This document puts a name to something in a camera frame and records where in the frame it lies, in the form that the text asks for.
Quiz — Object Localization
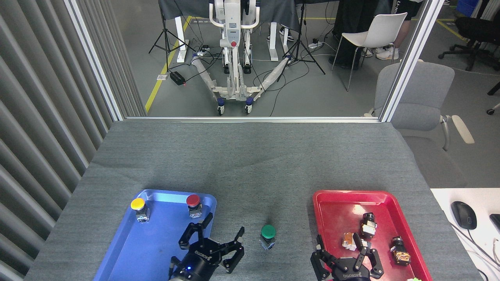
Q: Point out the red push button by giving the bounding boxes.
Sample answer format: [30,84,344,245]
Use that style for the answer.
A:
[186,194,203,219]

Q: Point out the white plastic chair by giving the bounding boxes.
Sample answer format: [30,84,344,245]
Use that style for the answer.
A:
[331,12,408,92]

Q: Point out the yellow push button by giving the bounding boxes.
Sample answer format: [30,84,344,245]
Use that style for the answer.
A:
[130,198,150,224]

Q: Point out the grey office chair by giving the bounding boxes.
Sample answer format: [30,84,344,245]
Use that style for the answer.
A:
[364,59,475,189]

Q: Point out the black computer mouse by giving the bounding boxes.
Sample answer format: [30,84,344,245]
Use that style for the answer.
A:
[450,201,478,230]

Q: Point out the silver frame post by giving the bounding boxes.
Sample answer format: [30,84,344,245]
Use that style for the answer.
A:
[379,0,446,123]
[64,0,126,122]

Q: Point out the blue plastic tray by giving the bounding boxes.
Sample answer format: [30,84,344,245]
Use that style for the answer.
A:
[93,189,217,281]

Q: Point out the grey felt table cover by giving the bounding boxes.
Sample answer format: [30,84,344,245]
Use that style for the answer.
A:
[25,119,483,281]

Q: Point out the white side table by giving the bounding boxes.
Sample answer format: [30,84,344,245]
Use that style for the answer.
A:
[430,188,500,281]

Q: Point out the black chair caster leg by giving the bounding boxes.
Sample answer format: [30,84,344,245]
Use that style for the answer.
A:
[486,81,500,116]

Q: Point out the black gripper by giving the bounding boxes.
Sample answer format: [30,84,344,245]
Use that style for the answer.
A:
[169,213,245,281]
[311,234,385,281]

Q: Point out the red plastic tray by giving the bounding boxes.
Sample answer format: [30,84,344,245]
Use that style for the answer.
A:
[312,190,433,281]

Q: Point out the black office chair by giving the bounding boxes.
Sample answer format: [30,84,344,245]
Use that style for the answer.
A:
[438,0,500,73]

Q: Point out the white stand on wheels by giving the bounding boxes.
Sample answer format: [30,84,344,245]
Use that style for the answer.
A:
[191,0,293,116]

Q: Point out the blue bin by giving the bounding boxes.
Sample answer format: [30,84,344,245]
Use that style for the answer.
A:
[456,0,481,18]

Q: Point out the green push button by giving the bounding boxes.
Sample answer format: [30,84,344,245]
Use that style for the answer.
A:
[260,224,277,251]

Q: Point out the orange and white switch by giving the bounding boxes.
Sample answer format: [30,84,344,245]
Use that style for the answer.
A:
[343,233,368,252]

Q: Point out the black and gold switch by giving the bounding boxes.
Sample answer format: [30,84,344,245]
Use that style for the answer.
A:
[390,236,412,266]

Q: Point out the black tripod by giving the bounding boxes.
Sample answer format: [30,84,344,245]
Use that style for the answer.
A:
[277,0,326,83]
[148,0,196,73]

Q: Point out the silver frame rail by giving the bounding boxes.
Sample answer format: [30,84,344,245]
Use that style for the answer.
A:
[125,116,381,123]

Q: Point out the black knob switch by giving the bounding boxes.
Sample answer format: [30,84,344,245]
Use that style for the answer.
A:
[359,213,378,238]

